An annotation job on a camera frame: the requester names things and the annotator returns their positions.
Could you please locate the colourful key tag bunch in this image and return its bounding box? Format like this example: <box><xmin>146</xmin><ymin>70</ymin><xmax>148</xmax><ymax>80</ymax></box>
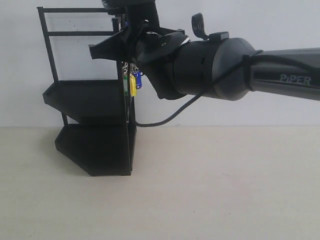
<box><xmin>122</xmin><ymin>62</ymin><xmax>144</xmax><ymax>97</ymax></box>

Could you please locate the black cable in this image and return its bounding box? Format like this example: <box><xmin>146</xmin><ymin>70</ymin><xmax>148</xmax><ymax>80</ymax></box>
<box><xmin>134</xmin><ymin>13</ymin><xmax>266</xmax><ymax>128</ymax></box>

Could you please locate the black metal shelf rack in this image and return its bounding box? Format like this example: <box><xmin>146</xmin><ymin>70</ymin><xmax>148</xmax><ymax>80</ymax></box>
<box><xmin>37</xmin><ymin>6</ymin><xmax>137</xmax><ymax>177</ymax></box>

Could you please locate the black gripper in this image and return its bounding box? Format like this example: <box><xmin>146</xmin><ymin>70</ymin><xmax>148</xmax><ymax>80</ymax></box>
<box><xmin>89</xmin><ymin>4</ymin><xmax>190</xmax><ymax>68</ymax></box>

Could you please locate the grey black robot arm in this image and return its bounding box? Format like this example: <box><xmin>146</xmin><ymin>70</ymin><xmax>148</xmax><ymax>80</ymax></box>
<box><xmin>89</xmin><ymin>0</ymin><xmax>320</xmax><ymax>101</ymax></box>

